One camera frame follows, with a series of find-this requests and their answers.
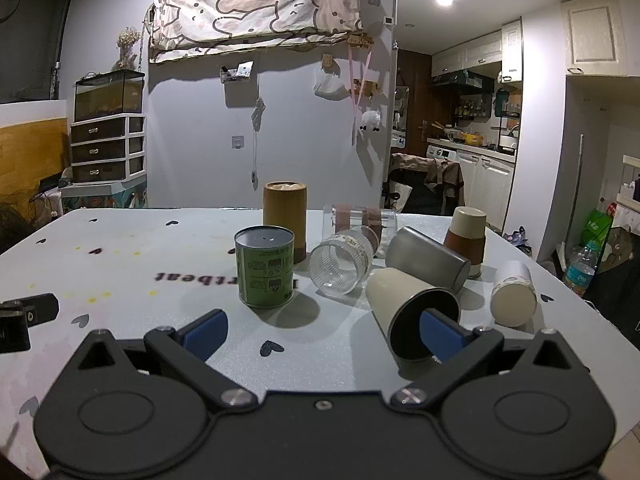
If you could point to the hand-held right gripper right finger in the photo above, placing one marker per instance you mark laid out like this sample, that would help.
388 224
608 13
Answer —
439 332

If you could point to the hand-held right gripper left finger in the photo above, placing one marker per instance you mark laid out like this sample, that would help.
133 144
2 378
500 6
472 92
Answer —
206 334

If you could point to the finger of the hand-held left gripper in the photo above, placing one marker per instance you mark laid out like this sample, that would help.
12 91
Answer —
14 332
42 308

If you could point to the cream cup with dark inside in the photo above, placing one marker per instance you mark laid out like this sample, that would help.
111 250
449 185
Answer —
395 300

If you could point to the grey metal cup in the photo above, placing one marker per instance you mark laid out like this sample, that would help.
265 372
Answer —
425 257

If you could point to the white paper cup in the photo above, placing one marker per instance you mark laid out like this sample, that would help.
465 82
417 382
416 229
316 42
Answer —
513 297

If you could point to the cream cup with brown sleeve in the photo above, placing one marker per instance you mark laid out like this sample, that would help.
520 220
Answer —
466 240

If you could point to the clear ribbed glass cup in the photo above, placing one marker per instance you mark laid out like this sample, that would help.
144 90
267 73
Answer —
340 265

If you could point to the brown bamboo cup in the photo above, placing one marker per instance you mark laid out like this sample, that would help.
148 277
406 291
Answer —
285 212

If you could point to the green tin can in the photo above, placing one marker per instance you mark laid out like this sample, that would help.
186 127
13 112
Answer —
264 270

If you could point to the clear glass with brown bands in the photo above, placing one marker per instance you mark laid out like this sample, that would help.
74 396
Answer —
372 220

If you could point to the chair with brown jacket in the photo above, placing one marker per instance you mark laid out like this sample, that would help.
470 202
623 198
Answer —
430 180

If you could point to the plastic water bottle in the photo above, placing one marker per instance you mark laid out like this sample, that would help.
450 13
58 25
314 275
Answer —
581 270

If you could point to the plastic drawer unit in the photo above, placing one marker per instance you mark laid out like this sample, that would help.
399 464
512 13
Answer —
107 147

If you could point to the white washing machine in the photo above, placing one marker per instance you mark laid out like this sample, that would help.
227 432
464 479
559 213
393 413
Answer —
441 152

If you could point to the green bag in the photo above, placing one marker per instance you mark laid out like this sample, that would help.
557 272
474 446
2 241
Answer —
596 227

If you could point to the white plush sheep toy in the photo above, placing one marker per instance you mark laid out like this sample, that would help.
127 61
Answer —
370 121

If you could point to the glass fish tank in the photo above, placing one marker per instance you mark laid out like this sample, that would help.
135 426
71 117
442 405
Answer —
107 95

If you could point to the black range hood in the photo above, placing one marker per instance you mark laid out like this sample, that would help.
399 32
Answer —
462 81

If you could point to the white face mask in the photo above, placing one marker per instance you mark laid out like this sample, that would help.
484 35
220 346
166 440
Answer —
330 85

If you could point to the dried flower bunch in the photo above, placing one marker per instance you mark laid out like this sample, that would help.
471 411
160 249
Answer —
127 45

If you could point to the white kitchen cabinets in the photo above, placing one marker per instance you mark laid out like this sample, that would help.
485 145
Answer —
475 52

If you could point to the printed blanket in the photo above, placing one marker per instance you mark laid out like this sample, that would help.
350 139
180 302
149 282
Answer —
250 10

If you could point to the wall socket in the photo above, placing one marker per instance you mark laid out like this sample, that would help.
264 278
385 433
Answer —
238 142

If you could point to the clear wall holder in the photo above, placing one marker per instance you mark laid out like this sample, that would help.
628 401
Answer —
237 71

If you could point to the white wall cabinet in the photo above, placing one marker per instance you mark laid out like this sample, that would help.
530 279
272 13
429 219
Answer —
595 32

